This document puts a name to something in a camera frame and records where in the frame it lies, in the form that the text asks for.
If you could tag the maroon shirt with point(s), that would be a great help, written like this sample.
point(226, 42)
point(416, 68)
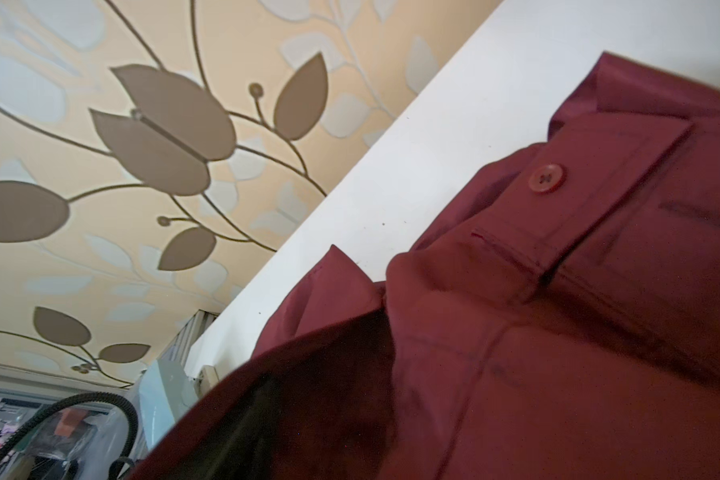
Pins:
point(559, 319)

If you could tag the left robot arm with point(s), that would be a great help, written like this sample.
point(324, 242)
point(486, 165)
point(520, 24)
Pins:
point(100, 435)

